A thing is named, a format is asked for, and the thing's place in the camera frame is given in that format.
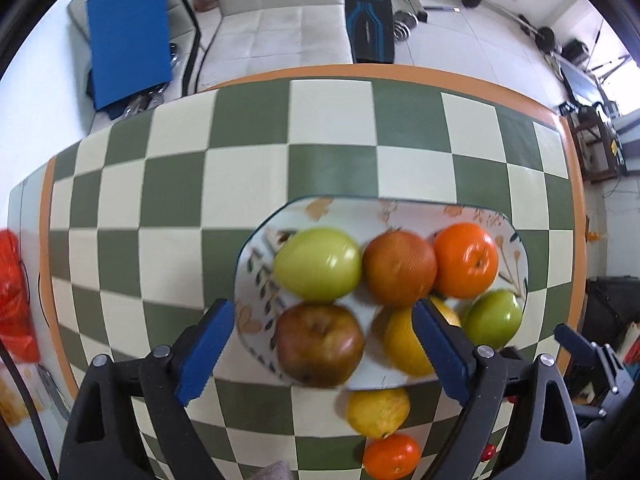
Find cereal box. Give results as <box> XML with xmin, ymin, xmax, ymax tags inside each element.
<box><xmin>0</xmin><ymin>364</ymin><xmax>40</xmax><ymax>427</ymax></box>

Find floral oval plate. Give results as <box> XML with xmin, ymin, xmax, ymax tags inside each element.
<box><xmin>233</xmin><ymin>196</ymin><xmax>529</xmax><ymax>384</ymax></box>

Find green apple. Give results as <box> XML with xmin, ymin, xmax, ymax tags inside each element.
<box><xmin>272</xmin><ymin>228</ymin><xmax>361</xmax><ymax>304</ymax></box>
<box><xmin>462</xmin><ymin>289</ymin><xmax>523</xmax><ymax>350</ymax></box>

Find dark wooden chair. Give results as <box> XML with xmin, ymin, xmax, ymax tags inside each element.
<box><xmin>559</xmin><ymin>101</ymin><xmax>627</xmax><ymax>183</ymax></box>

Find yellow orange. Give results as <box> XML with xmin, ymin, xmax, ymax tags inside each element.
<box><xmin>371</xmin><ymin>297</ymin><xmax>435</xmax><ymax>377</ymax></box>

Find floor barbell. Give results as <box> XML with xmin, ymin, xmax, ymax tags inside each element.
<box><xmin>461</xmin><ymin>0</ymin><xmax>562</xmax><ymax>55</ymax></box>

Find blue cushion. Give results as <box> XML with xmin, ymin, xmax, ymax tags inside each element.
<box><xmin>87</xmin><ymin>0</ymin><xmax>172</xmax><ymax>110</ymax></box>

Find dumbbell plates on floor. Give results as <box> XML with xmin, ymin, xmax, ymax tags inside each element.
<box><xmin>393</xmin><ymin>10</ymin><xmax>418</xmax><ymax>42</ymax></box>

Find white padded chair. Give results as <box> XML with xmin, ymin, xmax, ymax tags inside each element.
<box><xmin>195</xmin><ymin>0</ymin><xmax>354</xmax><ymax>92</ymax></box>

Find red plastic bag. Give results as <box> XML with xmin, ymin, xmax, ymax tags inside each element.
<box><xmin>0</xmin><ymin>230</ymin><xmax>40</xmax><ymax>363</ymax></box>

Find bright orange mandarin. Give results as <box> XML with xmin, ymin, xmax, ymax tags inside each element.
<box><xmin>433</xmin><ymin>222</ymin><xmax>499</xmax><ymax>299</ymax></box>

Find yellow lemon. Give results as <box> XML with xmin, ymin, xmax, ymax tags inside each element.
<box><xmin>346</xmin><ymin>388</ymin><xmax>411</xmax><ymax>439</ymax></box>

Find dark orange fruit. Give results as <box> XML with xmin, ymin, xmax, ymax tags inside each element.
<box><xmin>362</xmin><ymin>230</ymin><xmax>437</xmax><ymax>309</ymax></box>

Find checkered green tablecloth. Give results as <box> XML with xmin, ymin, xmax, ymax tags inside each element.
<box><xmin>40</xmin><ymin>65</ymin><xmax>586</xmax><ymax>479</ymax></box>

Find black blue weight bench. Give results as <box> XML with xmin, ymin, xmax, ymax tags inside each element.
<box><xmin>345</xmin><ymin>0</ymin><xmax>395</xmax><ymax>64</ymax></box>

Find red brown apple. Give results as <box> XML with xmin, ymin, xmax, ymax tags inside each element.
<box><xmin>274</xmin><ymin>304</ymin><xmax>366</xmax><ymax>388</ymax></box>

